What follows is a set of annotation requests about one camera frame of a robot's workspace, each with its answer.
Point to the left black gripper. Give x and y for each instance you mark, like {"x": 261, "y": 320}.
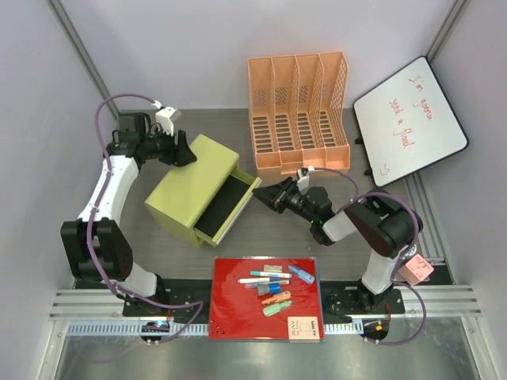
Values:
{"x": 181, "y": 155}

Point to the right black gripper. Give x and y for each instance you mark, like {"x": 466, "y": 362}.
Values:
{"x": 280, "y": 192}

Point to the green metal drawer cabinet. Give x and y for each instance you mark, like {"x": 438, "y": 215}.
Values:
{"x": 201, "y": 201}

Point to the green highlighter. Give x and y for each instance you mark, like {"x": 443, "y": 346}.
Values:
{"x": 275, "y": 308}

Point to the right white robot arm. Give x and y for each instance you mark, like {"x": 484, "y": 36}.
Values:
{"x": 386, "y": 224}

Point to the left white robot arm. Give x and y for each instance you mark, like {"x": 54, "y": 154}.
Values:
{"x": 96, "y": 249}

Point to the small white eraser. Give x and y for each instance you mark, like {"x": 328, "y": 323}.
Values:
{"x": 273, "y": 268}

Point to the teal capped white pen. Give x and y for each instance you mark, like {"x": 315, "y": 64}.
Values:
{"x": 281, "y": 275}

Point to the blue tipped white pen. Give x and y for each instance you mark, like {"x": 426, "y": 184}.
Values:
{"x": 280, "y": 282}

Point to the white marker pen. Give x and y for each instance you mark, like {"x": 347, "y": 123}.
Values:
{"x": 255, "y": 280}

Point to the blue and grey marker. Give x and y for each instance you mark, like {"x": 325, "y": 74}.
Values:
{"x": 268, "y": 289}

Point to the orange highlighter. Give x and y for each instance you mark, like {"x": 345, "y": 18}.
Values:
{"x": 277, "y": 298}

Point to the orange plastic file organizer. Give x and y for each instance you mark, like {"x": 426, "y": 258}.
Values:
{"x": 296, "y": 106}

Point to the red A4 folder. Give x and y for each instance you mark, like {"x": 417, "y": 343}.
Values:
{"x": 301, "y": 322}

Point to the blue patterned tape roll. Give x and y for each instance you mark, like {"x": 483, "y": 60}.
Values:
{"x": 409, "y": 253}

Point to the small whiteboard with writing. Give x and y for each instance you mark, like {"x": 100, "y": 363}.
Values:
{"x": 406, "y": 124}

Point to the pink cube block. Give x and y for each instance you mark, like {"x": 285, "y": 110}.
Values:
{"x": 416, "y": 270}

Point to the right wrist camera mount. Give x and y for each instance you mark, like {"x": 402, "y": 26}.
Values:
{"x": 303, "y": 177}

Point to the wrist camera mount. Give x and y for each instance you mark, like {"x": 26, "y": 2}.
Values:
{"x": 303, "y": 177}
{"x": 166, "y": 117}

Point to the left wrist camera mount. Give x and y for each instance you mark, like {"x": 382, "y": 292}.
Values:
{"x": 166, "y": 117}

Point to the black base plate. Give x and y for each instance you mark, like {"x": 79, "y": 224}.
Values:
{"x": 338, "y": 298}

